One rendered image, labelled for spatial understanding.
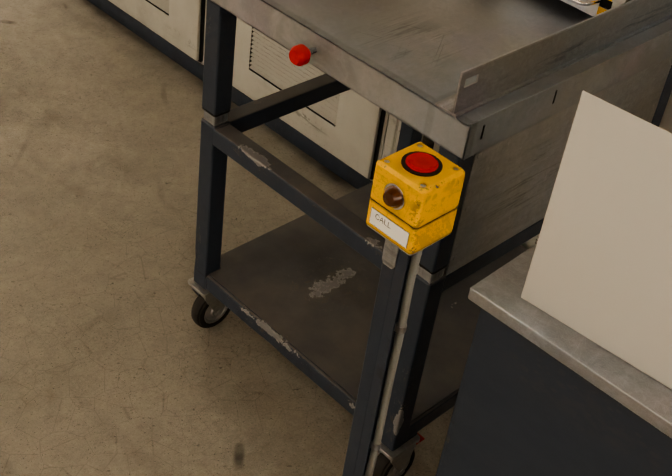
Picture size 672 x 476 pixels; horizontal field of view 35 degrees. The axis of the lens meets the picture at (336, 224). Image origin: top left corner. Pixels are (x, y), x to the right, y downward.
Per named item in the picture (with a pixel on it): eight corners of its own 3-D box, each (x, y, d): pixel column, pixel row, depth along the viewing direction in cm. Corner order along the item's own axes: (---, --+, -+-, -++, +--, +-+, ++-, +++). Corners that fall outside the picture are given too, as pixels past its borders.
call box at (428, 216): (409, 258, 129) (423, 191, 123) (363, 225, 133) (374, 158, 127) (452, 234, 134) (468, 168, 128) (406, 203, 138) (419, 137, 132)
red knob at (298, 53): (299, 71, 161) (301, 52, 159) (285, 62, 163) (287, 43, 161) (320, 63, 164) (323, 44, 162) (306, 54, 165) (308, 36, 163)
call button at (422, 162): (421, 185, 126) (423, 174, 125) (397, 168, 128) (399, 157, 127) (443, 173, 128) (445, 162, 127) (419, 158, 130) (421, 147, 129)
